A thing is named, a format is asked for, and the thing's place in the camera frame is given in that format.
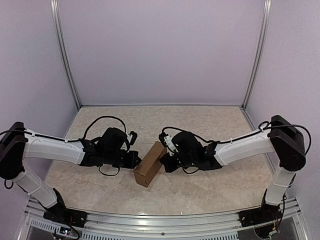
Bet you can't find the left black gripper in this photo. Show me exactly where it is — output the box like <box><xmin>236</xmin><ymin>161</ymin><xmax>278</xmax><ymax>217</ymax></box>
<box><xmin>103</xmin><ymin>150</ymin><xmax>142</xmax><ymax>169</ymax></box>

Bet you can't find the brown cardboard box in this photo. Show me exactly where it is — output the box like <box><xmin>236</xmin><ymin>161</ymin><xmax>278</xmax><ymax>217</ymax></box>
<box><xmin>133</xmin><ymin>141</ymin><xmax>167</xmax><ymax>188</ymax></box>

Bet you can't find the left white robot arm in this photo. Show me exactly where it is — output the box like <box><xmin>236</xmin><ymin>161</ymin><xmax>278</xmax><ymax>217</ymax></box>
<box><xmin>0</xmin><ymin>122</ymin><xmax>142</xmax><ymax>223</ymax></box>

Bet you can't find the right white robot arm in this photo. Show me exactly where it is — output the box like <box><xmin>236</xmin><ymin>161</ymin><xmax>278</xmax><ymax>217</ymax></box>
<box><xmin>158</xmin><ymin>115</ymin><xmax>311</xmax><ymax>222</ymax></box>

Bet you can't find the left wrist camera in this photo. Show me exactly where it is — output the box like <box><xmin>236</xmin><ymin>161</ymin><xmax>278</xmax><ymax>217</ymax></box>
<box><xmin>127</xmin><ymin>131</ymin><xmax>138</xmax><ymax>146</ymax></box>

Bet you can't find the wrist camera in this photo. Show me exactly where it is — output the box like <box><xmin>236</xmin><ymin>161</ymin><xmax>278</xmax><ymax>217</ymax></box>
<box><xmin>127</xmin><ymin>131</ymin><xmax>138</xmax><ymax>146</ymax></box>
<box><xmin>158</xmin><ymin>132</ymin><xmax>178</xmax><ymax>156</ymax></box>

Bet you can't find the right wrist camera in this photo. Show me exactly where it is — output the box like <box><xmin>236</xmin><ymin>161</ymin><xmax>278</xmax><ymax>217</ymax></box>
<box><xmin>158</xmin><ymin>132</ymin><xmax>178</xmax><ymax>156</ymax></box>

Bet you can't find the front aluminium rail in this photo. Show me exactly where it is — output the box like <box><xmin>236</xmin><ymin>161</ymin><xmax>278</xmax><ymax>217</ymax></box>
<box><xmin>23</xmin><ymin>197</ymin><xmax>308</xmax><ymax>240</ymax></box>

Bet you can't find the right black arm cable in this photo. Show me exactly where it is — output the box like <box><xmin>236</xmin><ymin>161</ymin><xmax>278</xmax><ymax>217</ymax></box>
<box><xmin>161</xmin><ymin>120</ymin><xmax>312</xmax><ymax>175</ymax></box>

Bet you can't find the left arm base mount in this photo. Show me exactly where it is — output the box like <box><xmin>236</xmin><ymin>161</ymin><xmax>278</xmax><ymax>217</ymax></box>
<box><xmin>43</xmin><ymin>206</ymin><xmax>88</xmax><ymax>228</ymax></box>

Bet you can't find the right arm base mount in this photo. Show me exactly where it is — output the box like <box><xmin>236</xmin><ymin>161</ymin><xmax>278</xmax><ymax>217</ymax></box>
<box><xmin>238</xmin><ymin>207</ymin><xmax>282</xmax><ymax>228</ymax></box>

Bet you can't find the left aluminium frame post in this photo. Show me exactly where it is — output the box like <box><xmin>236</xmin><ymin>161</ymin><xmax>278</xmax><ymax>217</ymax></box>
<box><xmin>49</xmin><ymin>0</ymin><xmax>82</xmax><ymax>111</ymax></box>

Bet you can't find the aluminium frame post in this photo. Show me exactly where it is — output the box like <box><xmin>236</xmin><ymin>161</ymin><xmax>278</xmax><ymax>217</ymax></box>
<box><xmin>241</xmin><ymin>0</ymin><xmax>272</xmax><ymax>111</ymax></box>
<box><xmin>49</xmin><ymin>0</ymin><xmax>82</xmax><ymax>111</ymax></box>

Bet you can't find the right aluminium frame post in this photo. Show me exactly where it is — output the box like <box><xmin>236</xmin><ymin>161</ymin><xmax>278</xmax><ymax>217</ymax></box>
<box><xmin>241</xmin><ymin>0</ymin><xmax>272</xmax><ymax>111</ymax></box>

